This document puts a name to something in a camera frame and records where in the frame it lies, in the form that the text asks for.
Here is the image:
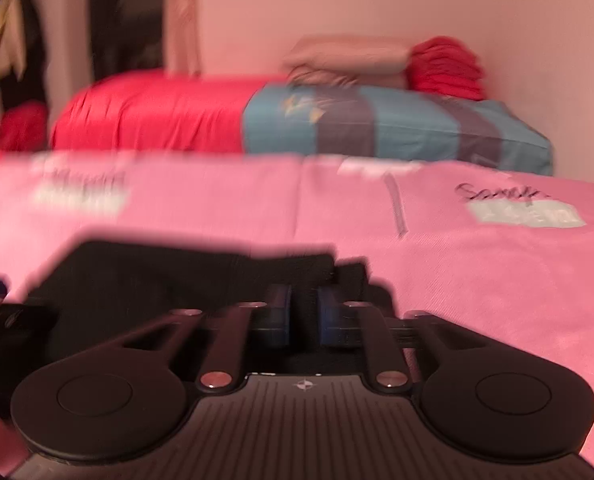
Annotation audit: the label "red mattress cover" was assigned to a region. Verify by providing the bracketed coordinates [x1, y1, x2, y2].
[50, 70, 285, 154]

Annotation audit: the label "pink printed bedsheet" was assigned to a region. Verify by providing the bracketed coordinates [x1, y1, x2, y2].
[0, 152, 594, 464]

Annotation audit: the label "black pants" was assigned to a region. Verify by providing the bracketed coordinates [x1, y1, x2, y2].
[21, 240, 394, 374]

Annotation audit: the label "folded beige blanket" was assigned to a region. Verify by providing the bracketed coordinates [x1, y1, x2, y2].
[283, 35, 411, 89]

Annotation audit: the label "red cloth pile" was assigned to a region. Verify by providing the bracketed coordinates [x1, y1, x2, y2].
[0, 101, 48, 152]

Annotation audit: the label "folded red blanket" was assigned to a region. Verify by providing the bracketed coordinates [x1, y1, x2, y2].
[406, 36, 487, 101]

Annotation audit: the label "dark window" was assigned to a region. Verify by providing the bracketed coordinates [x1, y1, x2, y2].
[88, 0, 163, 81]

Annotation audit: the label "pink curtain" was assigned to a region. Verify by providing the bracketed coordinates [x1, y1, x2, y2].
[162, 0, 201, 76]

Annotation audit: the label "hanging clothes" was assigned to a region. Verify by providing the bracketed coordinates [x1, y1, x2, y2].
[0, 0, 48, 121]

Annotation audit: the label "teal grey striped pillow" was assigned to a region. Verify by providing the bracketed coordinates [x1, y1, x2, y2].
[242, 84, 554, 176]

